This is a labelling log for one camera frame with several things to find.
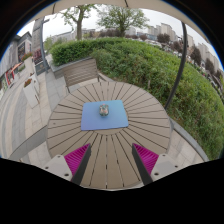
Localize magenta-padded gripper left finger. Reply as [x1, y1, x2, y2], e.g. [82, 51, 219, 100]
[41, 143, 92, 186]

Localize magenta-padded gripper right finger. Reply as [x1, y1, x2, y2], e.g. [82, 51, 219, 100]
[131, 143, 184, 186]

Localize patterned computer mouse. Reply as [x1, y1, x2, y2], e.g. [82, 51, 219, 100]
[98, 103, 110, 118]

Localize blue mouse pad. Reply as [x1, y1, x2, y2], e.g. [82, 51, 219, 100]
[80, 99, 130, 132]

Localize white planter box with flowers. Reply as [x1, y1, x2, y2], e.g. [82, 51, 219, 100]
[20, 51, 35, 78]
[22, 73, 40, 108]

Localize wooden slat chair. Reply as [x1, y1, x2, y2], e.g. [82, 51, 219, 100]
[62, 58, 113, 94]

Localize green hedge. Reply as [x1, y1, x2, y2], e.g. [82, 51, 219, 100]
[49, 37, 224, 161]

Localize dark curved parasol pole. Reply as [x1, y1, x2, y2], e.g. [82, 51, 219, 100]
[164, 21, 188, 111]

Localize grey storefront building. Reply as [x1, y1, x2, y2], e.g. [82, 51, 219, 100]
[0, 30, 34, 91]

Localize tall grey sign pillar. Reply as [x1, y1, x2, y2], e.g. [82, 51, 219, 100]
[31, 17, 51, 76]

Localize thin-crowned tree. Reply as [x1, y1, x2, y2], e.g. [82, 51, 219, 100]
[59, 3, 98, 41]

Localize distant apartment buildings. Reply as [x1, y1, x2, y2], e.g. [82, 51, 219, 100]
[146, 22, 224, 78]

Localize full-crowned tree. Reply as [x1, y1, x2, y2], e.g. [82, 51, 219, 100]
[96, 4, 150, 38]

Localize beige parasol canopy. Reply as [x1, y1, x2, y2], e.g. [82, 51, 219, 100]
[19, 0, 201, 28]

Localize grey stone planter wall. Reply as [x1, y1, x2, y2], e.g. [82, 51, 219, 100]
[49, 56, 94, 80]

